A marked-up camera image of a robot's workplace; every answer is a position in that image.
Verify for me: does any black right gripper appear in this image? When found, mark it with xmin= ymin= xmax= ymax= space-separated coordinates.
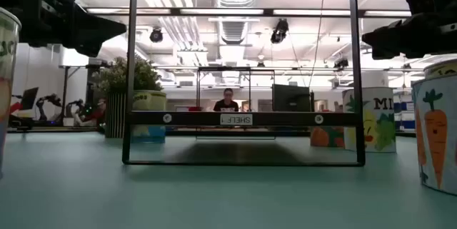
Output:
xmin=362 ymin=0 xmax=457 ymax=61

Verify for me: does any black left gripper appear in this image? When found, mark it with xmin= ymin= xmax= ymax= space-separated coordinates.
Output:
xmin=19 ymin=0 xmax=128 ymax=58

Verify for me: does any mixed fruit label tin can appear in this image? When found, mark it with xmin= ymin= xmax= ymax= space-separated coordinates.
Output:
xmin=341 ymin=86 xmax=397 ymax=153

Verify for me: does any cherries label tin can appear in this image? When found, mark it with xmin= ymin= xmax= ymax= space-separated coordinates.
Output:
xmin=131 ymin=90 xmax=168 ymax=144

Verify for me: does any peaches label tin can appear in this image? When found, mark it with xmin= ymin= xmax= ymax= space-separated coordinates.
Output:
xmin=0 ymin=6 xmax=22 ymax=180

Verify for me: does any carrot picture tin can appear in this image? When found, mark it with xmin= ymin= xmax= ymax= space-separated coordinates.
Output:
xmin=411 ymin=73 xmax=457 ymax=197

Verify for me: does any short orange slices tin can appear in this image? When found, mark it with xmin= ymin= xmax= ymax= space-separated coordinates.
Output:
xmin=309 ymin=125 xmax=346 ymax=148

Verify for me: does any black ceiling spotlight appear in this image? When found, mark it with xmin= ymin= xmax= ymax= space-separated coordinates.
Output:
xmin=270 ymin=18 xmax=290 ymax=44
xmin=149 ymin=27 xmax=164 ymax=44
xmin=333 ymin=57 xmax=350 ymax=70

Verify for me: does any black background stand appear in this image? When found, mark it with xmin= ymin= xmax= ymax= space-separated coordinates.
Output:
xmin=58 ymin=63 xmax=108 ymax=128

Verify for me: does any blue storage bin rack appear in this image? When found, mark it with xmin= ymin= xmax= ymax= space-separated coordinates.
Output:
xmin=392 ymin=100 xmax=417 ymax=131

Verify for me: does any person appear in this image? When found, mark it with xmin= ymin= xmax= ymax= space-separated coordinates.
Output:
xmin=213 ymin=88 xmax=240 ymax=113
xmin=80 ymin=97 xmax=107 ymax=128

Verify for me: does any black suspended light bar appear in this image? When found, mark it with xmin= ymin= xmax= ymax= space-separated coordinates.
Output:
xmin=84 ymin=6 xmax=412 ymax=17

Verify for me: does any potted plant in striped pot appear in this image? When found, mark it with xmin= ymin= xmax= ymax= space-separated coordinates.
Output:
xmin=91 ymin=54 xmax=165 ymax=139

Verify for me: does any black computer monitor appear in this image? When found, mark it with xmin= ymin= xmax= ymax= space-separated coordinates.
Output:
xmin=271 ymin=83 xmax=316 ymax=113
xmin=18 ymin=86 xmax=40 ymax=112

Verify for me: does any red and black chair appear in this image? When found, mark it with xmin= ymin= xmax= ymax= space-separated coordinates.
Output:
xmin=9 ymin=95 xmax=36 ymax=131

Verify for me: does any wooden shelf with black frame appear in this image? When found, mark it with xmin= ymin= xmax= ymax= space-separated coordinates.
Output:
xmin=121 ymin=0 xmax=366 ymax=168

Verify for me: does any silver ceiling air duct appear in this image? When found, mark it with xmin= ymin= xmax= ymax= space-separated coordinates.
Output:
xmin=209 ymin=0 xmax=262 ymax=64

